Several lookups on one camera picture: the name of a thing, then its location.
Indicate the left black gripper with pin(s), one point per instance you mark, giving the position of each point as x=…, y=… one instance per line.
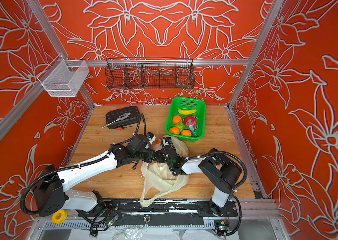
x=150, y=158

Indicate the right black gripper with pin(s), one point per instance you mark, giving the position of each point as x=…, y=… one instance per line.
x=159, y=155

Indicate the orange fruit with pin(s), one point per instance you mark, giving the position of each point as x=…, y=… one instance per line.
x=186, y=133
x=176, y=119
x=174, y=131

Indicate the translucent plastic bag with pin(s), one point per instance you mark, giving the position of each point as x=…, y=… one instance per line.
x=159, y=182

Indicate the light green crinkled fruit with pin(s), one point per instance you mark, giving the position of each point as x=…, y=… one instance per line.
x=181, y=126

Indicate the pink dragon fruit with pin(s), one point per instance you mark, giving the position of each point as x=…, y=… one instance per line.
x=191, y=124

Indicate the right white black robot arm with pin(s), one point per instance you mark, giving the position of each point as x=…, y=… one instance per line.
x=226, y=172

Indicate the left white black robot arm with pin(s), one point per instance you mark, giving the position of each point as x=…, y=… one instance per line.
x=52, y=190

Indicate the black tool case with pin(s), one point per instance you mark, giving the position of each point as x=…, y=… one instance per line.
x=134, y=117

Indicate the silver ratchet screwdriver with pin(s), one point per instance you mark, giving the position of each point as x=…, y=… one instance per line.
x=120, y=121

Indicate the green plastic basket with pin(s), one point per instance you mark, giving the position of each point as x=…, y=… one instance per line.
x=187, y=104

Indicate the yellow banana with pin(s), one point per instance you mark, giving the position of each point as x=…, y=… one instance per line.
x=186, y=112

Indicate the small circuit board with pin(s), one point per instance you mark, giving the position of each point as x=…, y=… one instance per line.
x=222, y=229

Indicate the yellow tape roll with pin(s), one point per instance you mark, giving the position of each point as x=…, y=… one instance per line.
x=59, y=217

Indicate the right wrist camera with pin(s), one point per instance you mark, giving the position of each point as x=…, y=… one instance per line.
x=166, y=141

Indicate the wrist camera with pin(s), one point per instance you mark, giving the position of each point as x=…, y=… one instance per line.
x=166, y=141
x=141, y=143

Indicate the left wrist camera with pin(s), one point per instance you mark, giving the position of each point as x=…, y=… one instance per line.
x=141, y=143

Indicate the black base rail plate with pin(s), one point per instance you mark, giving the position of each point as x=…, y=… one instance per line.
x=163, y=212

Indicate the black wire wall basket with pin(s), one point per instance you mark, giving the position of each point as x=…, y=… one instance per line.
x=149, y=74

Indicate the white wire mesh basket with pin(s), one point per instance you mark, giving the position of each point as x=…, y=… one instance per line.
x=60, y=79

